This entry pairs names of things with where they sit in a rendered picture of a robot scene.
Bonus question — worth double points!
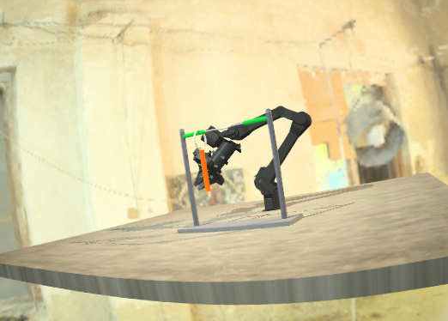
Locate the orange handle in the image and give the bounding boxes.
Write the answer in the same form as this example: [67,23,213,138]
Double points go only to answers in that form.
[193,129,210,192]

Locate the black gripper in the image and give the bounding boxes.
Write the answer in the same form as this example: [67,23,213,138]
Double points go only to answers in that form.
[194,149,229,191]

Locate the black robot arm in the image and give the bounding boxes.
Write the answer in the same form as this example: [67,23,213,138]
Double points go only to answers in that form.
[193,105,312,211]

